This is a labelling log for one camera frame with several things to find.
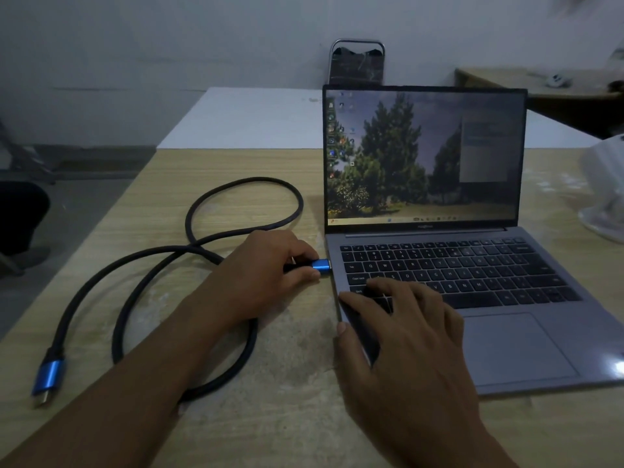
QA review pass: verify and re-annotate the person's left hand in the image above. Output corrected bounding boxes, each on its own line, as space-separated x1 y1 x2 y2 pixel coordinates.
209 230 322 328

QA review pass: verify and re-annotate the person's right hand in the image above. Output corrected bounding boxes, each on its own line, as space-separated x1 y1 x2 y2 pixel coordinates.
333 276 489 457

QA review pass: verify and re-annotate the grey laptop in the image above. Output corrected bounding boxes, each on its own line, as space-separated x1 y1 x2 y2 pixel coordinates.
322 84 624 398

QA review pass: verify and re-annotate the black cable with blue plugs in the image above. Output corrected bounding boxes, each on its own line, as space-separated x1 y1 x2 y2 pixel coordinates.
30 176 333 410

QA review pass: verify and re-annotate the person's left forearm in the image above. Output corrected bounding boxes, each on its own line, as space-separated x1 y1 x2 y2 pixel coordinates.
0 281 236 468

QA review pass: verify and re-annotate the person's right forearm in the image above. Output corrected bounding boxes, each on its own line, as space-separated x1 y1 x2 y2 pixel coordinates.
404 420 520 468

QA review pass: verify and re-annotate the white table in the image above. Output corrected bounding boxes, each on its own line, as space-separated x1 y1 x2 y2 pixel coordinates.
156 87 603 151

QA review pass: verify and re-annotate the white plastic bag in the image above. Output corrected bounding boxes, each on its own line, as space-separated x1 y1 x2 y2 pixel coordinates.
578 133 624 245

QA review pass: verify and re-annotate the wooden desk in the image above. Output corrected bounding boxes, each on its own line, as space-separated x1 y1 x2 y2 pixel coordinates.
454 67 624 139

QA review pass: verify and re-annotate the dark stool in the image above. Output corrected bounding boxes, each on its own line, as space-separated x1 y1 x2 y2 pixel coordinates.
0 180 52 277

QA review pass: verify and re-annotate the metal frame chair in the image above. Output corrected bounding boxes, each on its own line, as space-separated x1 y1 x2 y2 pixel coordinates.
327 39 386 87

